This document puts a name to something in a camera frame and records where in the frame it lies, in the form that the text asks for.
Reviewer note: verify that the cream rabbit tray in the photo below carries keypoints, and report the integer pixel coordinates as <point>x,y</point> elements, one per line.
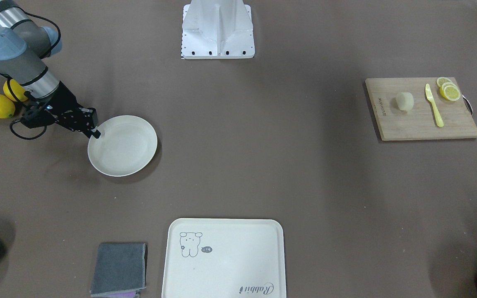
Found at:
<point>224,258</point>

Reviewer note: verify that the cream round plate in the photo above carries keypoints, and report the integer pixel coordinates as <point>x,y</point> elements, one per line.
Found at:
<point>126,145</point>

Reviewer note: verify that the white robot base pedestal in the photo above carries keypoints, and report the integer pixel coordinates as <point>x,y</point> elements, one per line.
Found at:
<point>217,29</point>

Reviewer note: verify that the white steamed bun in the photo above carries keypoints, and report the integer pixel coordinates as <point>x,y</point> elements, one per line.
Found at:
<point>404,101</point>

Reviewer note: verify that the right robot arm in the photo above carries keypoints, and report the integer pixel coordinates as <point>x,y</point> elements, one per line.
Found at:
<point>23,46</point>

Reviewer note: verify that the yellow plastic knife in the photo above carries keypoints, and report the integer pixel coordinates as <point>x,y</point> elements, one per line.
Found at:
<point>435,111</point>

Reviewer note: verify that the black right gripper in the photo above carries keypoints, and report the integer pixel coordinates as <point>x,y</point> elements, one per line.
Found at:
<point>65,100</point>

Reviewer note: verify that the grey folded cloth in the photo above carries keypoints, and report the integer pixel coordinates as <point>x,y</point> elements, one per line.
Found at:
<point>120,270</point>

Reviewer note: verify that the wooden cutting board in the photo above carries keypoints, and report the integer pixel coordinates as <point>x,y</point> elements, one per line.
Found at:
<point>418,123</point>

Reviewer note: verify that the lemon slice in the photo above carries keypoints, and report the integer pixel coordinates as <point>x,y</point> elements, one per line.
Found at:
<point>450,91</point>
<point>442,80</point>

